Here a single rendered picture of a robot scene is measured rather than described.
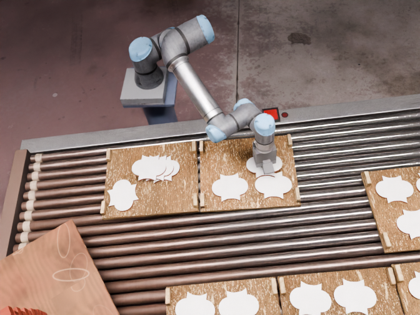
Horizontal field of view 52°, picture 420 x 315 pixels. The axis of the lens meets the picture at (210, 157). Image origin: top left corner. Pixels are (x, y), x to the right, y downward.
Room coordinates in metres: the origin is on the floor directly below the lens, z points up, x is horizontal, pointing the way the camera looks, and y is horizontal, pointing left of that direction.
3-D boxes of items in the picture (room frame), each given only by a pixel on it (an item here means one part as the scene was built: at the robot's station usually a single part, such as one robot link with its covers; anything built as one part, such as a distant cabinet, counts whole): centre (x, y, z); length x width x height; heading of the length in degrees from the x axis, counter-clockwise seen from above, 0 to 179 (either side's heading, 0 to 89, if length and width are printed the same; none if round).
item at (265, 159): (0.91, -0.22, 1.05); 0.12 x 0.09 x 0.16; 2
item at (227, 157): (0.93, -0.15, 0.93); 0.41 x 0.35 x 0.02; 82
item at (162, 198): (0.98, 0.27, 0.93); 0.41 x 0.35 x 0.02; 84
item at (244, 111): (1.02, -0.16, 1.21); 0.11 x 0.11 x 0.08; 25
